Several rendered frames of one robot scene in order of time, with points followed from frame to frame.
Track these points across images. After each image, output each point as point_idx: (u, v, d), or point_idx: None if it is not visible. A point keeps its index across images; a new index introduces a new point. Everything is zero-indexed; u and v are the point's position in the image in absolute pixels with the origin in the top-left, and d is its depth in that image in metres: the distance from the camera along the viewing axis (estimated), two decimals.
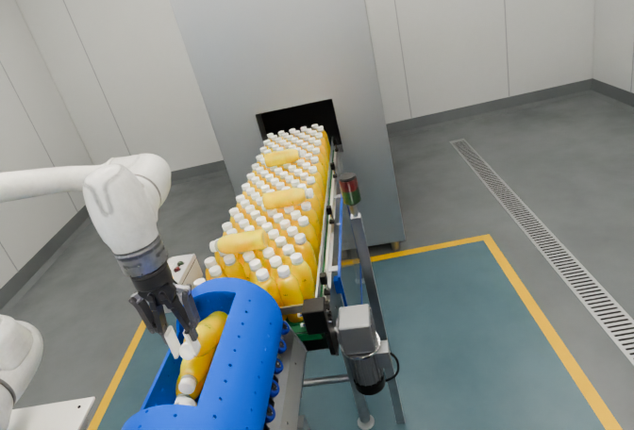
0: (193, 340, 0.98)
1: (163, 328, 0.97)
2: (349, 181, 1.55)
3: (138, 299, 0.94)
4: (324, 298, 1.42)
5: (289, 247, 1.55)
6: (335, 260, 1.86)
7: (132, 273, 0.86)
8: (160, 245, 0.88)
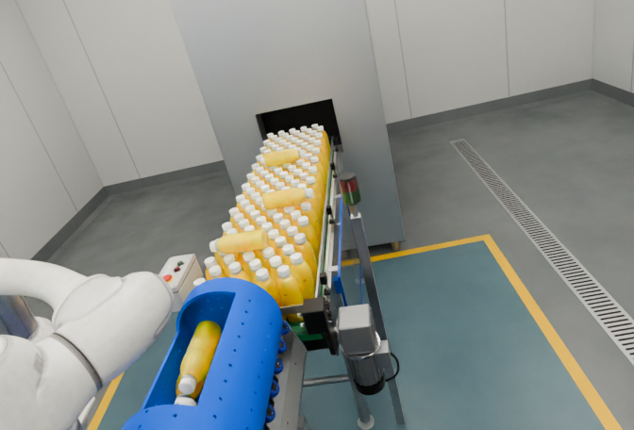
0: None
1: None
2: (349, 181, 1.55)
3: None
4: (324, 298, 1.42)
5: (289, 247, 1.55)
6: (335, 260, 1.86)
7: None
8: None
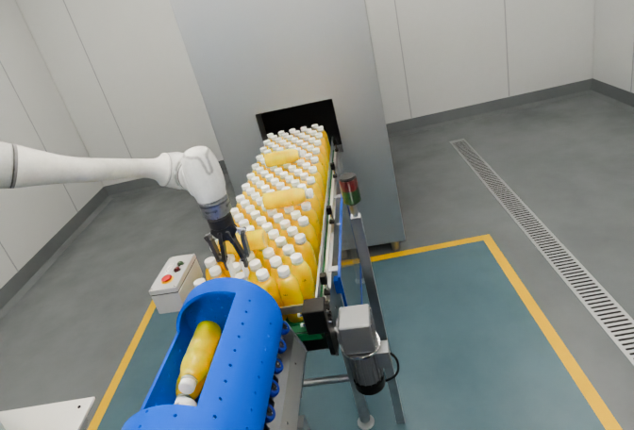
0: (245, 267, 1.44)
1: (225, 258, 1.44)
2: (349, 181, 1.55)
3: (209, 237, 1.40)
4: (324, 298, 1.42)
5: (289, 247, 1.55)
6: (335, 260, 1.86)
7: (210, 217, 1.33)
8: (228, 199, 1.35)
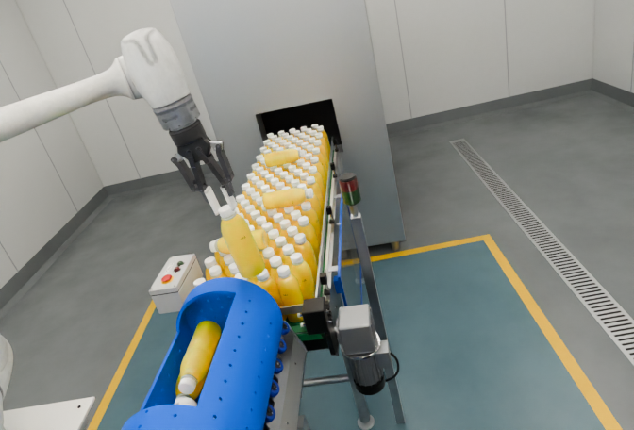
0: (230, 196, 1.10)
1: (203, 187, 1.10)
2: (349, 181, 1.55)
3: (178, 158, 1.07)
4: (324, 298, 1.42)
5: (289, 247, 1.55)
6: (335, 260, 1.86)
7: (171, 126, 0.99)
8: (192, 102, 1.00)
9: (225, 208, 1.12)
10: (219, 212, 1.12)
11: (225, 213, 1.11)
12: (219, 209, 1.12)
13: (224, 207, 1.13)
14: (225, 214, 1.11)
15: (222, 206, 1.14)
